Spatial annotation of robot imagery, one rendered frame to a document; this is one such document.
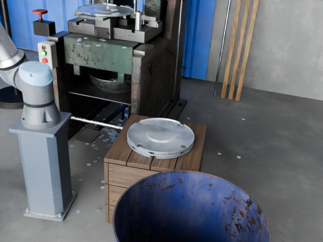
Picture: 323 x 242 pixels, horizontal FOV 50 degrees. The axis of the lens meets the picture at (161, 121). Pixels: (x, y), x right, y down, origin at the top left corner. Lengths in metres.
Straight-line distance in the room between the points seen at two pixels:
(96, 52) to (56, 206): 0.79
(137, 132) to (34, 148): 0.43
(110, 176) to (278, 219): 0.82
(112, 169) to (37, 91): 0.41
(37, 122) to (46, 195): 0.35
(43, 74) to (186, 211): 0.72
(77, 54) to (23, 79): 0.60
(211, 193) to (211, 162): 0.88
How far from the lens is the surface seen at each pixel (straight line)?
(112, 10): 1.85
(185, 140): 1.47
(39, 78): 1.35
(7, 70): 1.46
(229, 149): 2.19
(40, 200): 1.62
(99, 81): 1.99
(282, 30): 3.01
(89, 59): 1.88
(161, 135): 1.48
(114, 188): 1.47
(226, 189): 1.12
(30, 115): 1.41
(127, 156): 1.40
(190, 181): 1.14
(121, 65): 1.80
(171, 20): 2.14
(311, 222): 1.82
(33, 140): 1.44
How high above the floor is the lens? 1.14
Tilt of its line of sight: 28 degrees down
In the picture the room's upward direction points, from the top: 4 degrees clockwise
